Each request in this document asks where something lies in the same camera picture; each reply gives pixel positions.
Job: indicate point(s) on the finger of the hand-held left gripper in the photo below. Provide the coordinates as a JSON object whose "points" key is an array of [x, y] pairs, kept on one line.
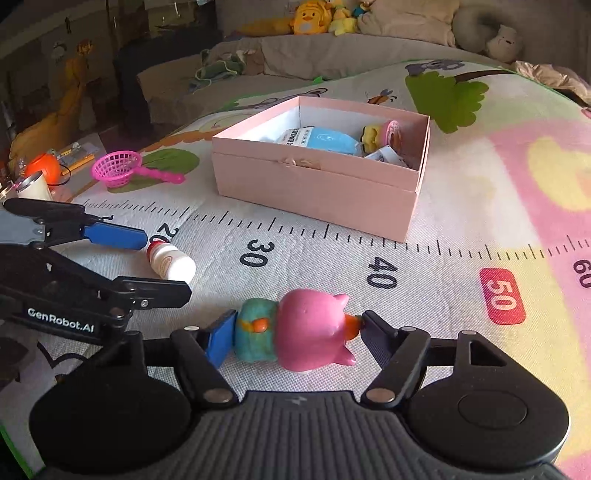
{"points": [[115, 235], [152, 295]]}

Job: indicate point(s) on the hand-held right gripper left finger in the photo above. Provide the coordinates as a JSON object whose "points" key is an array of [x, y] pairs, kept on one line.
{"points": [[221, 339]]}

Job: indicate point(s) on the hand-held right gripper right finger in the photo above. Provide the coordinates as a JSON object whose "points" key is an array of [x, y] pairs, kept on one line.
{"points": [[376, 334]]}

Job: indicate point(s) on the small white bottle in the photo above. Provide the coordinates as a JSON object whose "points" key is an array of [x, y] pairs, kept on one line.
{"points": [[173, 263]]}

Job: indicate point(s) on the pink toy strainer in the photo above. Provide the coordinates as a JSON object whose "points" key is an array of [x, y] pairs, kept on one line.
{"points": [[115, 168]]}

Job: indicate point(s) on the pink pig figurine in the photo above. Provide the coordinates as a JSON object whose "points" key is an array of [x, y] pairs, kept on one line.
{"points": [[309, 327]]}

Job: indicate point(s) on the pink cardboard box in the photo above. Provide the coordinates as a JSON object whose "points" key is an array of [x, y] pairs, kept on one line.
{"points": [[314, 198]]}

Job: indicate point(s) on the blue white packet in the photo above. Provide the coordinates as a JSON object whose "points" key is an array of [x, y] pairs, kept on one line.
{"points": [[323, 138]]}

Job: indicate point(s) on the yellow pink round toy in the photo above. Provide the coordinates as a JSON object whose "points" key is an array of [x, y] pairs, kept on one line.
{"points": [[390, 131]]}

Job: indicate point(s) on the white mug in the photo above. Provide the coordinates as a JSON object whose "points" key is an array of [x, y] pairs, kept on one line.
{"points": [[34, 187]]}

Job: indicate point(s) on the orange round object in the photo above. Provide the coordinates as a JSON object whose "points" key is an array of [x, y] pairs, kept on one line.
{"points": [[44, 168]]}

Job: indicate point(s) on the green knitted item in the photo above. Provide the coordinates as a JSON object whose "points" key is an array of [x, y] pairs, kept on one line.
{"points": [[217, 69]]}

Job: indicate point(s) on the brown plush toy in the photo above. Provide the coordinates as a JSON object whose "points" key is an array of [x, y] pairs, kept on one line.
{"points": [[253, 62]]}

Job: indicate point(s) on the beige covered sofa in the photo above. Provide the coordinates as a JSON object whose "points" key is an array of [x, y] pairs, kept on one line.
{"points": [[295, 57]]}

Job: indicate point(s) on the long yellow pillow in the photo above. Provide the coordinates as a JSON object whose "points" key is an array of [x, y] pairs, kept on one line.
{"points": [[268, 26]]}

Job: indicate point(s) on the yellow duck plush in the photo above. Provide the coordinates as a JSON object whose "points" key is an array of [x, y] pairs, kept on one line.
{"points": [[309, 18]]}

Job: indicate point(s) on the yellow green plush toy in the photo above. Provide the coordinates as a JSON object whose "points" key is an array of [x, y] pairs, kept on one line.
{"points": [[341, 23]]}

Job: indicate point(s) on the shiny beige cloth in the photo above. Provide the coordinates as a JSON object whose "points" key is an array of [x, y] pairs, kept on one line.
{"points": [[554, 76]]}

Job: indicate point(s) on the beige blanket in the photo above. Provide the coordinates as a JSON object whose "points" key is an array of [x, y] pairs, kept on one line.
{"points": [[411, 21]]}

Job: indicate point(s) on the white bear plush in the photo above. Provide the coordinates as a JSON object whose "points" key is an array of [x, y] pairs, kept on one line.
{"points": [[503, 44]]}

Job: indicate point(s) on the grey neck pillow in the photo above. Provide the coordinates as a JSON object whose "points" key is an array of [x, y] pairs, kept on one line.
{"points": [[466, 27]]}

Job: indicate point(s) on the small doll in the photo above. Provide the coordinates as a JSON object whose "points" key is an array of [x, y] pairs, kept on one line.
{"points": [[362, 8]]}

